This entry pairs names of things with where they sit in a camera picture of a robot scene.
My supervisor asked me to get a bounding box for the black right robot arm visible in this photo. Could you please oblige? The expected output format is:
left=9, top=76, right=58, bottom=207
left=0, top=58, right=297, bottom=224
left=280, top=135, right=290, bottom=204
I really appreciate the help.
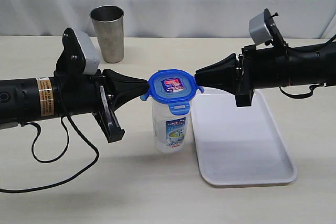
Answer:
left=194, top=8, right=335, bottom=107

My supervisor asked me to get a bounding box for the blue container lid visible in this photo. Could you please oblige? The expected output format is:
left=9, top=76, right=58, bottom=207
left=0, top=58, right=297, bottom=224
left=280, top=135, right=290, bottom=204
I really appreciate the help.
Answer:
left=140, top=69, right=204, bottom=116

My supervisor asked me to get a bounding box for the clear plastic container with label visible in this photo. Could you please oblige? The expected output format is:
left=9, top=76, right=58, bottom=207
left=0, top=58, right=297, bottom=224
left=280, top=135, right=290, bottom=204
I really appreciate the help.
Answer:
left=152, top=100, right=192, bottom=154

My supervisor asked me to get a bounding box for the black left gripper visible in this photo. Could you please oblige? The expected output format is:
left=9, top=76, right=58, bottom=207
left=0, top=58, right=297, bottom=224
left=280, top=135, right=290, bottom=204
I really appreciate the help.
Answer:
left=54, top=27, right=149, bottom=143

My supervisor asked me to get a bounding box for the white plastic tray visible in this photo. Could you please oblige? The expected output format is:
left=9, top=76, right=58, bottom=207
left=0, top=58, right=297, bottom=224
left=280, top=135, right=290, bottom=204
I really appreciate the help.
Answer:
left=191, top=88, right=298, bottom=187

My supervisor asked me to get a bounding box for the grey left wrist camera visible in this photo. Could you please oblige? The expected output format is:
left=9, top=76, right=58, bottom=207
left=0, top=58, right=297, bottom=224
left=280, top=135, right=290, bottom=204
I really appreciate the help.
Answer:
left=74, top=29, right=100, bottom=75

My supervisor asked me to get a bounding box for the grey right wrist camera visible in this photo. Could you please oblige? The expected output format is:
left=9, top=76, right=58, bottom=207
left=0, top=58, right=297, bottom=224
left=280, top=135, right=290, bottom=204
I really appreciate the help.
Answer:
left=248, top=12, right=272, bottom=46

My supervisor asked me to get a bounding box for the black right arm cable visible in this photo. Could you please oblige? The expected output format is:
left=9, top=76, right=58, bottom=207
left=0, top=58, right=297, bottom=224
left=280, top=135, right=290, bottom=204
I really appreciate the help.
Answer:
left=279, top=34, right=336, bottom=99

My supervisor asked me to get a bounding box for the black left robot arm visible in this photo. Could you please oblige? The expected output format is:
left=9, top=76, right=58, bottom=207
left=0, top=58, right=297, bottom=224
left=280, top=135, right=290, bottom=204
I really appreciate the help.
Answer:
left=1, top=27, right=150, bottom=143

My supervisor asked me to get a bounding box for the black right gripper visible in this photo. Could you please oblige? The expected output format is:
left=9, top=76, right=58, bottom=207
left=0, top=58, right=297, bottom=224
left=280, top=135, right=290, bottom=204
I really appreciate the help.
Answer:
left=194, top=8, right=289, bottom=107

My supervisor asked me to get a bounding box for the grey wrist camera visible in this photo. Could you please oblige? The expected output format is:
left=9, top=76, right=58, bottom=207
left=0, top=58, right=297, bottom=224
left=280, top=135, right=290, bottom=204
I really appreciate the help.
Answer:
left=248, top=12, right=272, bottom=46
left=74, top=29, right=100, bottom=75

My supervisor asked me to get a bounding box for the white backdrop curtain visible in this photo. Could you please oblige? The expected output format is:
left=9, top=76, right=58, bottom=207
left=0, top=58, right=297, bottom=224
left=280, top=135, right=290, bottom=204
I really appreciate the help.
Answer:
left=1, top=0, right=335, bottom=38

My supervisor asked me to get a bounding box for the stainless steel cup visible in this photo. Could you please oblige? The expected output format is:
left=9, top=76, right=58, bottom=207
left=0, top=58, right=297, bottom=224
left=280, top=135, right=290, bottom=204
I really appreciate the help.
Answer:
left=90, top=5, right=124, bottom=63

